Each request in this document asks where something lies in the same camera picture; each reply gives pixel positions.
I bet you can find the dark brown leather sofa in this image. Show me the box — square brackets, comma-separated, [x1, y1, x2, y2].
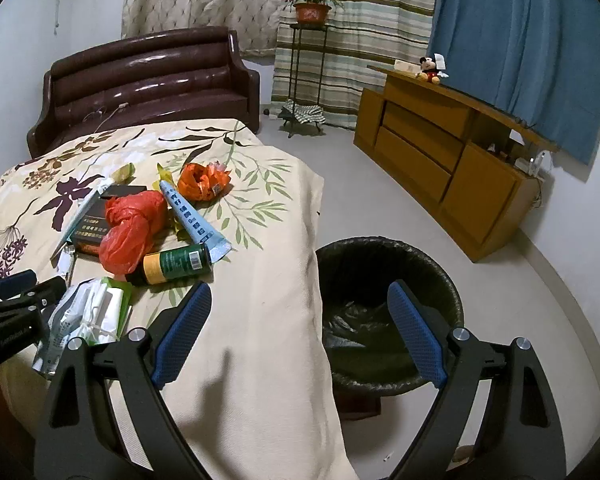
[27, 26, 260, 157]

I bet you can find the red plastic bag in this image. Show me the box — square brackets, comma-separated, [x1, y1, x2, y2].
[98, 191, 168, 275]

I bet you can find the black metal plant stand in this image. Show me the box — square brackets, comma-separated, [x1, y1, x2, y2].
[280, 23, 328, 139]

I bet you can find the orange plastic bag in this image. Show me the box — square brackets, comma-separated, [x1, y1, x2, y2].
[178, 162, 230, 203]

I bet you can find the black wicker trash bin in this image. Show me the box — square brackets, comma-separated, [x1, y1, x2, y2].
[316, 236, 464, 396]

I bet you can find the white cable on sofa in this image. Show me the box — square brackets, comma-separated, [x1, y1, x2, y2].
[82, 102, 131, 137]

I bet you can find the small cardboard box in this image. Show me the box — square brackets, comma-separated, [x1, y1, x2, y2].
[393, 60, 420, 77]

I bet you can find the black trash bag liner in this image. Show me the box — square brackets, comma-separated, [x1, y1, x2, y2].
[323, 301, 425, 396]

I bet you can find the light blue paper tube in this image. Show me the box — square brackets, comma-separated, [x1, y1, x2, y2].
[159, 180, 232, 263]

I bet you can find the yellow green snack wrapper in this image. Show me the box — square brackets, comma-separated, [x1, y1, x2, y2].
[110, 162, 135, 185]

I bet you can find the Mickey Mouse plush toy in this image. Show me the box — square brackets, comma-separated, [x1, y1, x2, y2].
[416, 56, 449, 84]

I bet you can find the striped curtain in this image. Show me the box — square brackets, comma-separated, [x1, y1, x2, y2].
[271, 0, 436, 129]

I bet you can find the checkered cloth on stand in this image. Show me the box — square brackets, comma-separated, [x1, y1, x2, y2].
[278, 100, 326, 125]

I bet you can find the yellow foil wrapper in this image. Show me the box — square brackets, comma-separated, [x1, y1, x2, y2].
[152, 164, 176, 192]

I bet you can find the blue curtain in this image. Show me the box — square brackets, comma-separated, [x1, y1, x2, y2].
[429, 0, 600, 165]

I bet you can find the floral beige tablecloth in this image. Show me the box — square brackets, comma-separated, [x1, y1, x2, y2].
[0, 119, 355, 479]

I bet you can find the dark printed box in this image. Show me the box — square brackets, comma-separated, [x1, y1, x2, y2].
[69, 184, 147, 257]

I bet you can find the green white wipes pack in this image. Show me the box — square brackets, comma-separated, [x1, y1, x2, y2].
[70, 278, 133, 344]

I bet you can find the wooden TV cabinet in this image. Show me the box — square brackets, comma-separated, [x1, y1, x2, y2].
[354, 70, 557, 262]

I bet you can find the white teal toothpaste box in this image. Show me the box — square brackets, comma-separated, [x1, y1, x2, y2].
[50, 177, 114, 261]

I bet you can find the green can yellow cap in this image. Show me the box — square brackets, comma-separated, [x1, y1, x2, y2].
[125, 244, 212, 286]

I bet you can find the white router on cabinet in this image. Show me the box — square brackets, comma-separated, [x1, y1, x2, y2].
[514, 150, 553, 178]

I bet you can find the potted plant orange pot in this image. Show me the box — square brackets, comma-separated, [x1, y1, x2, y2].
[284, 0, 342, 26]

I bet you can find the silver foil wrapper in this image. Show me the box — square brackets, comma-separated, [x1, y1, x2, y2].
[32, 278, 95, 377]

